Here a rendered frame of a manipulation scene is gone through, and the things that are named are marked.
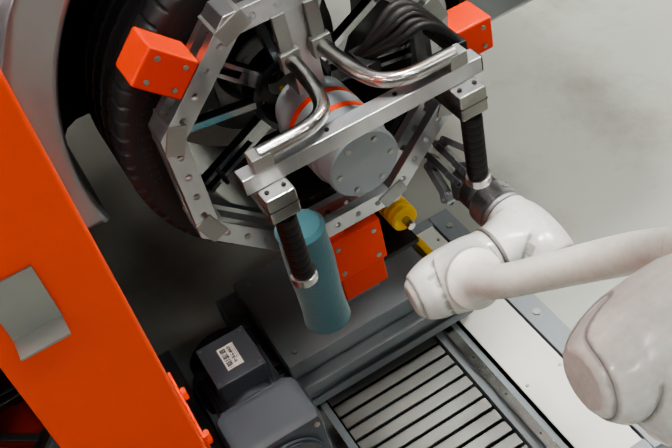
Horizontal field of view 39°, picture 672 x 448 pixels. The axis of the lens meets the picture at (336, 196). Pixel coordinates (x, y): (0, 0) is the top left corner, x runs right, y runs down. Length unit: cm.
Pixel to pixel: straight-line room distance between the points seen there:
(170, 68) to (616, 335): 77
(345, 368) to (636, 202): 94
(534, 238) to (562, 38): 162
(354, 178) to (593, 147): 133
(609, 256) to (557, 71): 170
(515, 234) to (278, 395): 55
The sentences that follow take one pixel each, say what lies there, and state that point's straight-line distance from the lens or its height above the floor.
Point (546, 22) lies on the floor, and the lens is 324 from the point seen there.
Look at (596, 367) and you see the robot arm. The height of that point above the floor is 101.
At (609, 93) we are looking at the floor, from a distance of 294.
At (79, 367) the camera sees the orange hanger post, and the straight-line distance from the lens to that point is 120.
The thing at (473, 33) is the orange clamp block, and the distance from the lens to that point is 174.
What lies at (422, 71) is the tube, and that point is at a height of 101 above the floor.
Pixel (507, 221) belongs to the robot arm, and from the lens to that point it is 163.
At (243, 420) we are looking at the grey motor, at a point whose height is 41.
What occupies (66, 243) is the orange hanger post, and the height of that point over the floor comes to 119.
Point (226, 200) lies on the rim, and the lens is 175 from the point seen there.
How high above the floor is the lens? 188
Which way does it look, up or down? 44 degrees down
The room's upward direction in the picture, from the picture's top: 15 degrees counter-clockwise
